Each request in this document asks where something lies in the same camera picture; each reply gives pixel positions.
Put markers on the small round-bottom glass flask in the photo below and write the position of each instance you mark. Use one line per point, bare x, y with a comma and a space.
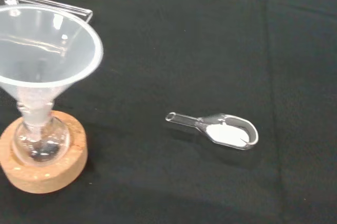
42, 142

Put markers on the black bench cloth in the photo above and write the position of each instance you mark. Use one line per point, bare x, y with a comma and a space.
200, 50

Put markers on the clear plastic funnel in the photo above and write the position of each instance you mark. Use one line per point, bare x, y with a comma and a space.
39, 39

